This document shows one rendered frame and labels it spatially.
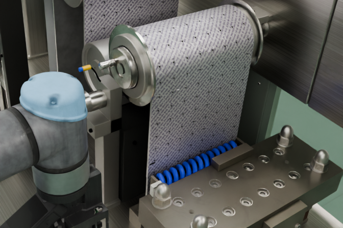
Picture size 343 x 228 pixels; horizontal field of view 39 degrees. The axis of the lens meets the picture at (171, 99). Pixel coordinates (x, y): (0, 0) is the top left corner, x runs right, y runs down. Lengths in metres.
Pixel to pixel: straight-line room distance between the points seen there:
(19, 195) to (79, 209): 0.41
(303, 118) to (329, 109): 2.05
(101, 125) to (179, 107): 0.15
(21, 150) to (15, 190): 0.57
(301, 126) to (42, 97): 2.49
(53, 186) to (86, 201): 0.08
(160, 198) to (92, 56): 0.32
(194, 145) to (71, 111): 0.46
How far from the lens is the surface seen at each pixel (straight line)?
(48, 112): 0.58
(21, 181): 1.16
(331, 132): 3.00
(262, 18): 1.01
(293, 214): 0.96
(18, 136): 0.57
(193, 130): 0.96
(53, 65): 1.23
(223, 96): 0.97
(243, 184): 0.98
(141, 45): 0.81
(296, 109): 3.10
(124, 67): 0.84
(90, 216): 0.72
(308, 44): 0.99
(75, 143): 0.61
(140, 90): 0.84
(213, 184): 0.97
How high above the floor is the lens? 1.69
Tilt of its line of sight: 34 degrees down
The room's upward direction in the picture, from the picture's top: 5 degrees clockwise
